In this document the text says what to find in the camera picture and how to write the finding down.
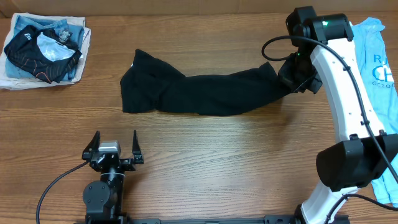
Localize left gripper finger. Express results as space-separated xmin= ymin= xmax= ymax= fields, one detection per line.
xmin=132 ymin=130 xmax=142 ymax=159
xmin=83 ymin=131 xmax=100 ymax=153

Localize black t-shirt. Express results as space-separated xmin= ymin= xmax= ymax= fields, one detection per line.
xmin=120 ymin=49 xmax=290 ymax=116

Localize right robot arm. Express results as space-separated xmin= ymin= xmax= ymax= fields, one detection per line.
xmin=279 ymin=6 xmax=397 ymax=223

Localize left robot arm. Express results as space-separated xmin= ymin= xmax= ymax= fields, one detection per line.
xmin=82 ymin=131 xmax=144 ymax=224

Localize light blue t-shirt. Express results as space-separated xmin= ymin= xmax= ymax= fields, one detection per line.
xmin=351 ymin=17 xmax=398 ymax=208

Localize folded beige cloth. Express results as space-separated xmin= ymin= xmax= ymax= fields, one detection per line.
xmin=1 ymin=13 xmax=91 ymax=90

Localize folded blue jeans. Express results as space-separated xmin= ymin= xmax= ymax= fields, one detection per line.
xmin=6 ymin=16 xmax=85 ymax=79

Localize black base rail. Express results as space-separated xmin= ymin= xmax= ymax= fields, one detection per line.
xmin=74 ymin=214 xmax=351 ymax=224

